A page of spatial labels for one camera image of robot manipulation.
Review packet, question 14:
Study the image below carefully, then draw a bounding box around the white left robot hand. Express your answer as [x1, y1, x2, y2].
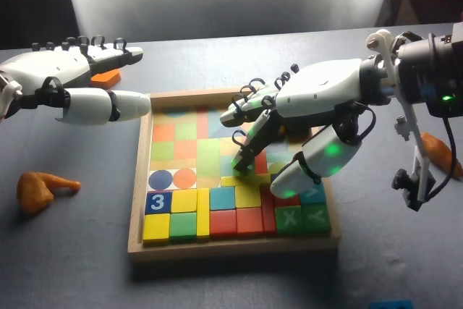
[0, 35, 152, 126]

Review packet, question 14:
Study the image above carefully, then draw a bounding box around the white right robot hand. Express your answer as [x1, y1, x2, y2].
[219, 58, 377, 200]

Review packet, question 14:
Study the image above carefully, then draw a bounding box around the green cylinder block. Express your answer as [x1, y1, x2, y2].
[267, 161, 289, 176]

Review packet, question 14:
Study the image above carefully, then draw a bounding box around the orange hexagon block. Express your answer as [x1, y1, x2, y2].
[90, 68, 122, 88]

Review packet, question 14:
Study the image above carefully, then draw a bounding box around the wooden tray with coloured pattern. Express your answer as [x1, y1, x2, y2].
[126, 87, 341, 263]

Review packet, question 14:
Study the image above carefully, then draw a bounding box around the blue object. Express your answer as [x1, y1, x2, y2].
[368, 299, 415, 309]

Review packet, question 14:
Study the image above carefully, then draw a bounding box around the orange toy drumstick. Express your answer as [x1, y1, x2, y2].
[16, 171, 82, 215]

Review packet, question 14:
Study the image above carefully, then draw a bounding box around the orange toy fried piece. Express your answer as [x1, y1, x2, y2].
[421, 131, 463, 179]

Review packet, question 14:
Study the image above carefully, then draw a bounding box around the grey table cloth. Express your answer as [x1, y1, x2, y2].
[0, 21, 463, 309]

